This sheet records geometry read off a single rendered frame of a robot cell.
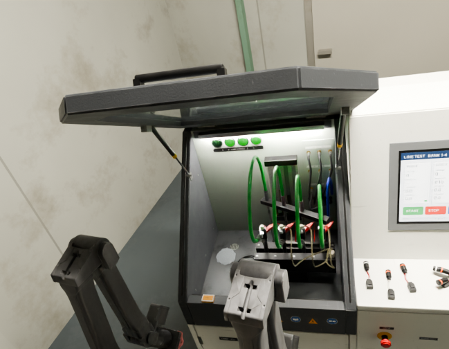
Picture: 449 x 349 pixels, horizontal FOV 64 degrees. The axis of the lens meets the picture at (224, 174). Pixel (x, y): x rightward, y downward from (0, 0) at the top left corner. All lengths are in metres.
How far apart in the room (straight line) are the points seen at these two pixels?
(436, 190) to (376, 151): 0.25
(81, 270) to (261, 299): 0.42
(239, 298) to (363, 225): 0.90
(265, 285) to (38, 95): 2.26
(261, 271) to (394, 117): 0.83
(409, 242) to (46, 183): 2.22
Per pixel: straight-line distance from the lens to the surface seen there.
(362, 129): 1.37
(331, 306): 1.49
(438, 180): 1.48
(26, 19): 2.77
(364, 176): 1.43
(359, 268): 1.57
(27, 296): 2.82
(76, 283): 0.90
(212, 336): 1.76
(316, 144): 1.60
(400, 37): 3.65
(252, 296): 0.70
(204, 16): 3.98
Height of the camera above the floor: 2.18
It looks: 34 degrees down
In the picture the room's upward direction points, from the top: 13 degrees counter-clockwise
